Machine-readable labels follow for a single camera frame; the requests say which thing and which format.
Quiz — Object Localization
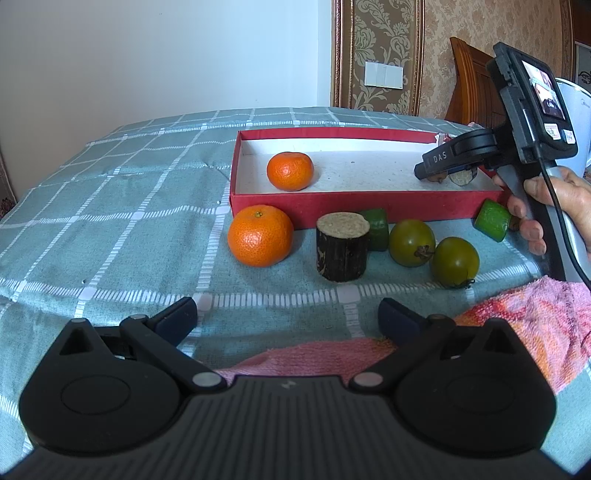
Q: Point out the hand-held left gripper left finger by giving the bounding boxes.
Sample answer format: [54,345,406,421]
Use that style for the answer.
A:
[46,296,228,393]

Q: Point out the green plaid bedsheet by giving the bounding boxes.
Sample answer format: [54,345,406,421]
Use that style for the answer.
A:
[0,107,591,467]

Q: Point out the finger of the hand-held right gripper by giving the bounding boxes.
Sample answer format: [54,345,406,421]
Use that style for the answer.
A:
[414,142,462,182]

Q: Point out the white wall switch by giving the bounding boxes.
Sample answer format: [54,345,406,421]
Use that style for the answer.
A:
[365,61,405,88]

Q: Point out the person's right hand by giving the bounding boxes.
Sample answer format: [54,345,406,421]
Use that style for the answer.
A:
[492,166,591,258]

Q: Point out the pink towel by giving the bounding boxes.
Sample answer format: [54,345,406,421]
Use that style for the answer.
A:
[215,276,591,395]

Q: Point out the gold wall trim frame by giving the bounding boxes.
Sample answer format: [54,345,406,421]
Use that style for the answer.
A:
[331,0,426,117]

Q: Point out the wooden headboard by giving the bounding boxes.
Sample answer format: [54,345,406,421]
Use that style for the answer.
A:
[445,37,509,134]

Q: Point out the green tomato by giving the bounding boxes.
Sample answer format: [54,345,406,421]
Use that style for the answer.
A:
[388,219,437,268]
[430,237,481,290]

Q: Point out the green sugarcane piece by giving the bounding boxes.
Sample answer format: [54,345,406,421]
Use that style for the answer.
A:
[474,199,512,243]
[359,208,391,252]

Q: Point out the dark sugarcane piece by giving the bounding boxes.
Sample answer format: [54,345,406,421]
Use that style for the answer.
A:
[316,212,371,282]

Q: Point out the orange mandarin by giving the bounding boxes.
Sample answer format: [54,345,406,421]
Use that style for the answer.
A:
[228,204,295,268]
[266,151,315,192]

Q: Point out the pink pillow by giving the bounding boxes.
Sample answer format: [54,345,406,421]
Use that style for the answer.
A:
[436,122,482,145]

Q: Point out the pale round ball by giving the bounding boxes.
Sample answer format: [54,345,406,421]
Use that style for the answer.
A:
[449,168,481,186]

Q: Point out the dark brown furniture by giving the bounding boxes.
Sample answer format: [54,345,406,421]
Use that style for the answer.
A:
[0,152,17,219]

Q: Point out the red cardboard box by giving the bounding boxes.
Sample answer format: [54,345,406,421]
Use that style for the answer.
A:
[229,127,509,232]

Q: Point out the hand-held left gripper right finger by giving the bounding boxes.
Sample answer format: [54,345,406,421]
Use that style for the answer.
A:
[348,298,532,393]

